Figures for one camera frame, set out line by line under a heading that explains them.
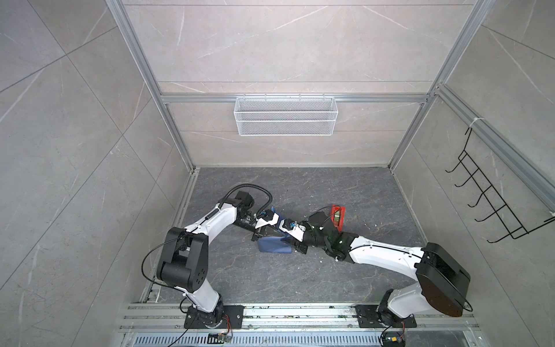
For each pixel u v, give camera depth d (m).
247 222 0.72
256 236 0.71
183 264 0.45
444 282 0.43
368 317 0.73
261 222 0.69
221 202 0.62
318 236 0.65
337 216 0.92
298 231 0.69
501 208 0.63
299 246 0.70
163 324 0.73
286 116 1.00
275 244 0.81
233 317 0.73
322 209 1.08
